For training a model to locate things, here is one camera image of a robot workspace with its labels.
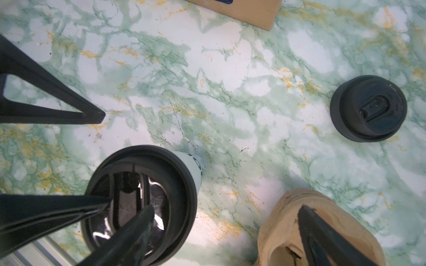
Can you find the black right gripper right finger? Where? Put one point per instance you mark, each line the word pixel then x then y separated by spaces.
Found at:
pixel 323 245

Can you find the black plastic cup lids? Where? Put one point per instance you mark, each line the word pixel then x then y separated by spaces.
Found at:
pixel 368 109

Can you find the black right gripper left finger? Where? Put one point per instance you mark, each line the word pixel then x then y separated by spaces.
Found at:
pixel 128 246

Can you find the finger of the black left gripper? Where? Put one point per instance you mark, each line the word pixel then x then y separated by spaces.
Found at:
pixel 15 62
pixel 26 218

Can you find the white paper coffee cup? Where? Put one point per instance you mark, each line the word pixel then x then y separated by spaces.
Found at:
pixel 139 176

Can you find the brown pulp cup carrier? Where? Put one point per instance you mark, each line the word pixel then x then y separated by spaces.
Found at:
pixel 279 241

